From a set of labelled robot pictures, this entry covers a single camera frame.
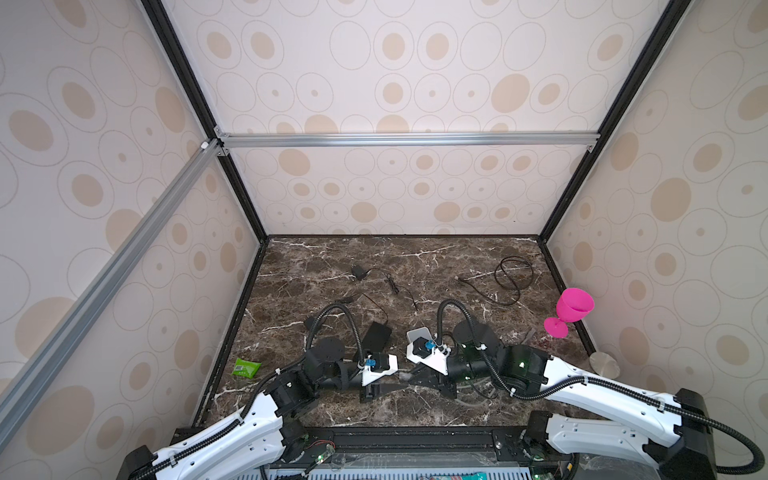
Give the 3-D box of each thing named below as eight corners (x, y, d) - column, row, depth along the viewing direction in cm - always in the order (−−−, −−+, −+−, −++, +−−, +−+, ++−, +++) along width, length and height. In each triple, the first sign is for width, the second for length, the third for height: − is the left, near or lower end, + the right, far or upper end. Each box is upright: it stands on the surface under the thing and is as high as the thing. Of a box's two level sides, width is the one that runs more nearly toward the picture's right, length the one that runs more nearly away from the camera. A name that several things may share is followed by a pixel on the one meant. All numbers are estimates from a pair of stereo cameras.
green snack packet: (233, 375, 87) (229, 371, 85) (241, 361, 90) (237, 358, 88) (253, 379, 86) (250, 376, 84) (260, 366, 89) (257, 362, 87)
